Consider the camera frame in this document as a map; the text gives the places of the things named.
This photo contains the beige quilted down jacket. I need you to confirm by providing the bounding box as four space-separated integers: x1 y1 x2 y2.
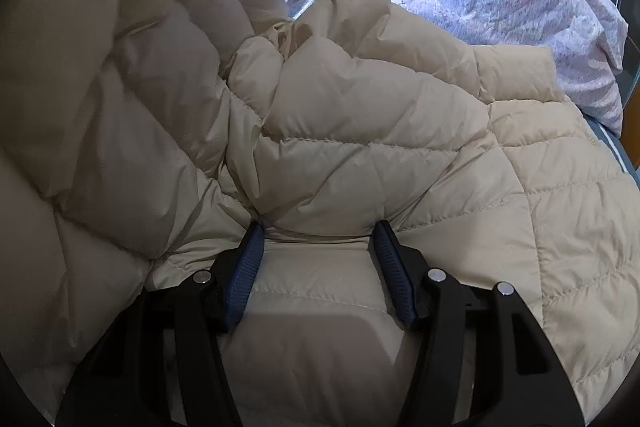
1 0 639 426

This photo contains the blue white striped bed sheet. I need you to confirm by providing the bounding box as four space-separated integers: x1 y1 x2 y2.
585 115 640 184

